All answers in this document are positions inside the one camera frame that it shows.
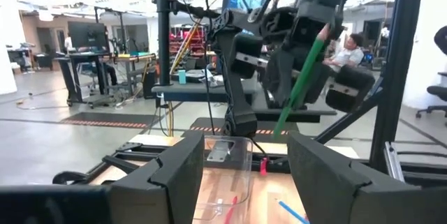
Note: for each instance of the grey side table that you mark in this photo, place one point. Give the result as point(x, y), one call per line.
point(192, 91)

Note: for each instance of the green pencil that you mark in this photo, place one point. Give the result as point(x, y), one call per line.
point(303, 77)

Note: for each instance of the silver metal bracket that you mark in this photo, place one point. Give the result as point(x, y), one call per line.
point(220, 152)

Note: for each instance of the red storage rack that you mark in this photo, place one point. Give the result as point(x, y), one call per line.
point(197, 39)

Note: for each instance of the black pole stand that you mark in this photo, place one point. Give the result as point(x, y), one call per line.
point(163, 42)

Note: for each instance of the person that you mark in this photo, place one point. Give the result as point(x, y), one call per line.
point(345, 56)

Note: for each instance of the black standing desk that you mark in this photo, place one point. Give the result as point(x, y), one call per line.
point(75, 77)

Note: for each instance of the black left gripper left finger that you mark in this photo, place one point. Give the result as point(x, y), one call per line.
point(167, 189)

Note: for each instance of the black diagonal frame brace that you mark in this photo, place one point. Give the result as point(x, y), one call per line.
point(349, 119)

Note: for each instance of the silver aluminium rail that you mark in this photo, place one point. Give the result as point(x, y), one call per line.
point(393, 161)

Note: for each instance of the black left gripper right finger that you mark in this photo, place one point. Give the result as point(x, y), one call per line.
point(331, 196)

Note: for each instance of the small teal box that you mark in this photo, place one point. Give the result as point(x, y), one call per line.
point(182, 76)

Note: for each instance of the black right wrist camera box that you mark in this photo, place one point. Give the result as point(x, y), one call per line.
point(317, 0)

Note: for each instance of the black striped floor mat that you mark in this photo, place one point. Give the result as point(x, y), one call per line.
point(206, 126)

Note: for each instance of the wood top desk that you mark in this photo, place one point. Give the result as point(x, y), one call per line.
point(132, 57)

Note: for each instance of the clear plastic bin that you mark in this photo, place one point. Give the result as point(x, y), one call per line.
point(241, 182)

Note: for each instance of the black rig frame post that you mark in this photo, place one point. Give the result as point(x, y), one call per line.
point(401, 60)

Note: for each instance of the black desk monitor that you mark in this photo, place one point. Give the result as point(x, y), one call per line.
point(87, 35)

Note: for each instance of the black table clamp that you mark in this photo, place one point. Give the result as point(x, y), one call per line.
point(115, 163)

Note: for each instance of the small red tag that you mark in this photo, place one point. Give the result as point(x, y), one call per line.
point(264, 166)

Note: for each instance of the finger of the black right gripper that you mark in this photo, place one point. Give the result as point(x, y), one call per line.
point(279, 77)
point(317, 84)

